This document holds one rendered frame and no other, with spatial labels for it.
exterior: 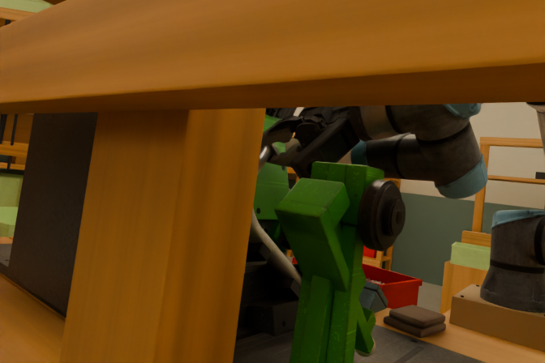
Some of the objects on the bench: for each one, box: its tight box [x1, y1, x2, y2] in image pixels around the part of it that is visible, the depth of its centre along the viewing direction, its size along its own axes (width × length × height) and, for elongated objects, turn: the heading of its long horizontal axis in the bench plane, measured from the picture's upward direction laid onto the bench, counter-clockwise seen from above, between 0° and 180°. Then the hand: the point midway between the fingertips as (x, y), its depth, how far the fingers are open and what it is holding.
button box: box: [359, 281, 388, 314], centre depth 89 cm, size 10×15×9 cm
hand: (263, 152), depth 73 cm, fingers closed on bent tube, 3 cm apart
